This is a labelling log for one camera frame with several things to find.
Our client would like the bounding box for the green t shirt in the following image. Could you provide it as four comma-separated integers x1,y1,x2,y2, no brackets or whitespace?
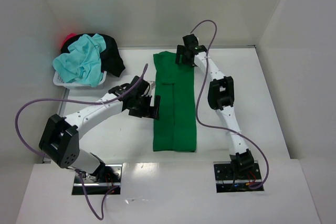
153,51,197,152

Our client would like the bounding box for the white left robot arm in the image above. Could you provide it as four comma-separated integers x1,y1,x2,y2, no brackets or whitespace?
39,76,161,181

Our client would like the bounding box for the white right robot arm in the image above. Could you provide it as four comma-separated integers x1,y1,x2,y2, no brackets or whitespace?
175,34,254,179

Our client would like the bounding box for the black t shirt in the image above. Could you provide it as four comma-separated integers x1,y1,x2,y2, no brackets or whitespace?
60,34,125,77

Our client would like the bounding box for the light blue t shirt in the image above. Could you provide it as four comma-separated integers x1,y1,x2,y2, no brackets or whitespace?
52,34,106,88

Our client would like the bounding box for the white plastic laundry basket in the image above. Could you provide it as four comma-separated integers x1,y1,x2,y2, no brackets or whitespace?
53,71,107,90

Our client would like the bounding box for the pink red t shirt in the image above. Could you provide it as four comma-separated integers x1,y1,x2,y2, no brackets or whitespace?
61,33,77,47

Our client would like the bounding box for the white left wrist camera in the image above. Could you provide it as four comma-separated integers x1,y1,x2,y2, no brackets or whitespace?
148,81,155,95

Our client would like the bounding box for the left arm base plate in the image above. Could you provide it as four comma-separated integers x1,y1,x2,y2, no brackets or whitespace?
80,164,122,195

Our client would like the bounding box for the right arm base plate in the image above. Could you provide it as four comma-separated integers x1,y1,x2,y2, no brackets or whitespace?
213,162,264,193

